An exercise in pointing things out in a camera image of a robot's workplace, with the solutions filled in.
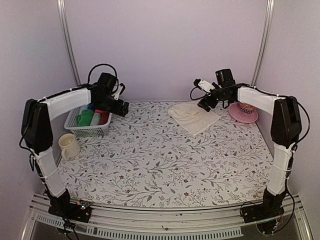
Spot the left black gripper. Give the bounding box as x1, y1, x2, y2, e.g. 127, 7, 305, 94
96, 93, 130, 116

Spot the cream white towel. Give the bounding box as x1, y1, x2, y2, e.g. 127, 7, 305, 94
168, 101, 220, 137

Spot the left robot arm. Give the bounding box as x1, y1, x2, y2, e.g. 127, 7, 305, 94
20, 73, 129, 217

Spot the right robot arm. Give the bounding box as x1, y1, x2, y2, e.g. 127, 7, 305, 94
193, 68, 302, 218

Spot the maroon rolled towel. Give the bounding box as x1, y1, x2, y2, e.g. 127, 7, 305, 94
99, 111, 110, 125

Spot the pink rolled towel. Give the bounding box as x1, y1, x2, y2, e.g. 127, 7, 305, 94
94, 109, 105, 115

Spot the sage green rolled towel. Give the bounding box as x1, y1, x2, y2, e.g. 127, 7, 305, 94
90, 112, 101, 126

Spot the pink plate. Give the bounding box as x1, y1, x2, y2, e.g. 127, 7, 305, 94
228, 102, 259, 124

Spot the dark blue rolled towel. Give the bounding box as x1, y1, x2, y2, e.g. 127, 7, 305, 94
87, 103, 95, 112

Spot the light blue rolled towel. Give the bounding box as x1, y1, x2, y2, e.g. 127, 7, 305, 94
79, 105, 89, 112

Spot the patterned small bowl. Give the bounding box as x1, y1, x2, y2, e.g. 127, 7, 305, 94
238, 102, 256, 114

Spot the white plastic basket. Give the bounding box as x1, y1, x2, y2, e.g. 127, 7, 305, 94
64, 107, 113, 137

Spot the floral tablecloth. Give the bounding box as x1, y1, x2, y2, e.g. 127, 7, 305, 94
58, 102, 273, 208

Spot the cream ceramic mug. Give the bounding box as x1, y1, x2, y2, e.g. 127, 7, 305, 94
58, 133, 81, 161

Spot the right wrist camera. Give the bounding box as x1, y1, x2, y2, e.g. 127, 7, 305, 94
193, 79, 220, 93

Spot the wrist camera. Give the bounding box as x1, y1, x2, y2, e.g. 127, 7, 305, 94
111, 83, 126, 100
193, 79, 220, 93

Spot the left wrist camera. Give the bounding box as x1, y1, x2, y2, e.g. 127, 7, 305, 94
111, 83, 126, 100

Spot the right aluminium frame post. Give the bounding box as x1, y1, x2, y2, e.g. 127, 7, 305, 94
251, 0, 275, 86

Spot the aluminium frame post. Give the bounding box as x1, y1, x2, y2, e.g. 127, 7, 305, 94
251, 0, 275, 86
56, 0, 81, 86

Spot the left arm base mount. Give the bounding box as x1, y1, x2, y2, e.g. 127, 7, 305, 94
48, 200, 92, 223

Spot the front aluminium rail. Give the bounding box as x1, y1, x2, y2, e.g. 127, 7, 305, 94
21, 194, 315, 240

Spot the left aluminium frame post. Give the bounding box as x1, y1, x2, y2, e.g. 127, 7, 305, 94
56, 0, 81, 86

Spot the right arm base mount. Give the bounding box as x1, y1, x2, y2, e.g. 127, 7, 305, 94
239, 198, 285, 235

